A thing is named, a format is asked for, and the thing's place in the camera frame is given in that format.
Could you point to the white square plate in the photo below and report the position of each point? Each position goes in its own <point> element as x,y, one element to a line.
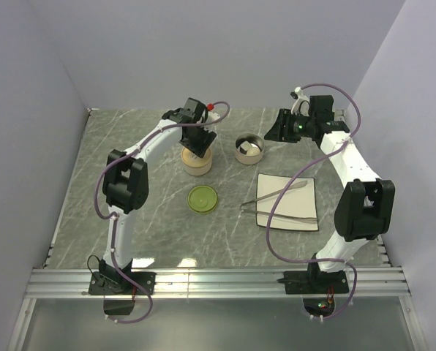
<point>297,209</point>

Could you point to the steel bowl near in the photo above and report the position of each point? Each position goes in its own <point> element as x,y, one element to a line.
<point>197,171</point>

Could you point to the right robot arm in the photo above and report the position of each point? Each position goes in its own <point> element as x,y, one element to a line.
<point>364,209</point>

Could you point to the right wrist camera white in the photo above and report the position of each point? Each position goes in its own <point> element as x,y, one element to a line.
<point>301,102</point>

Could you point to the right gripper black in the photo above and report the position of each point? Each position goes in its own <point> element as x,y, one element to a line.
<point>279,133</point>

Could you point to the steel bowl far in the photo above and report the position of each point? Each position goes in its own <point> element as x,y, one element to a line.
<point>255,140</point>

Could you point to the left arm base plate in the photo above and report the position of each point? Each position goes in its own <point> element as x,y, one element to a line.
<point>101,285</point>

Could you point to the steel bowl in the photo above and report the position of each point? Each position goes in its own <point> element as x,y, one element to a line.
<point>197,171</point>
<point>255,140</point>

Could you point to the sushi roll piece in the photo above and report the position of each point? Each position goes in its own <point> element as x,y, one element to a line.
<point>244,147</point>

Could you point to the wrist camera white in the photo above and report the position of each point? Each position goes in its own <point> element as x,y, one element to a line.
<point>209,117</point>
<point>301,102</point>

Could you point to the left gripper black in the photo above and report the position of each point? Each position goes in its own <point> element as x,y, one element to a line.
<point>201,148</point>

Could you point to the white round bun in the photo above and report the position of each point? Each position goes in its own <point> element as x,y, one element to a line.
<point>253,151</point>

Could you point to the beige round lunch box lid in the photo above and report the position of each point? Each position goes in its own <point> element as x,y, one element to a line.
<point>192,160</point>

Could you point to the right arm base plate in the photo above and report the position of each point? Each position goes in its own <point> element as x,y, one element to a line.
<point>306,283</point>

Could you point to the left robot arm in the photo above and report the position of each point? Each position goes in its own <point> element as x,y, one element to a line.
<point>123,186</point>

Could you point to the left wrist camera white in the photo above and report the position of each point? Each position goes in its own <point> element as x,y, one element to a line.
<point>209,117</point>

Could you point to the green round lunch box lid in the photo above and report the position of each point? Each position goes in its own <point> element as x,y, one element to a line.
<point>202,199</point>

